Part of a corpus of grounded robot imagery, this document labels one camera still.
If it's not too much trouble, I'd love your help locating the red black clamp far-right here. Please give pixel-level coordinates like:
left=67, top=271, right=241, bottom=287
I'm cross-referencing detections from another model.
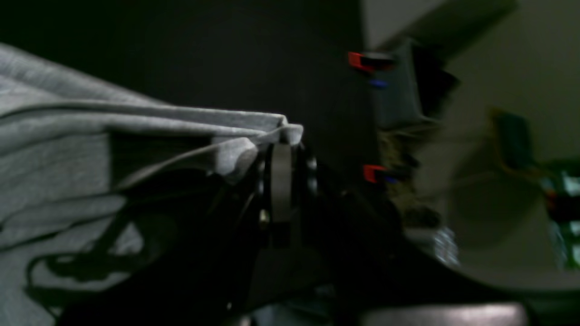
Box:
left=347, top=52, right=396, bottom=89

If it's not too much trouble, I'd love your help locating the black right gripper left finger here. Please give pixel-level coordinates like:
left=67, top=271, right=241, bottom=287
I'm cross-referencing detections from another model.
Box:
left=59, top=150, right=271, bottom=326

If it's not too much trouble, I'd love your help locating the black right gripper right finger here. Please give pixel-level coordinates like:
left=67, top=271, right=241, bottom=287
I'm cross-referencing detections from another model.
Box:
left=281, top=145, right=530, bottom=317

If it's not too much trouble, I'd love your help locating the black table cloth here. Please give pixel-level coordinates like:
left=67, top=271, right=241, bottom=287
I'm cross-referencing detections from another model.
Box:
left=0, top=0, right=379, bottom=186

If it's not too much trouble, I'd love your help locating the red blue clamp near-right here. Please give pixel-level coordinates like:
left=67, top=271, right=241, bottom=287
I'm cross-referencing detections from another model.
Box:
left=362, top=164, right=398, bottom=184

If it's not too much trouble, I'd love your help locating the white Hugging Face t-shirt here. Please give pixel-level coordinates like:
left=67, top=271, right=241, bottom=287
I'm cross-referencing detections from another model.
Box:
left=0, top=44, right=303, bottom=326

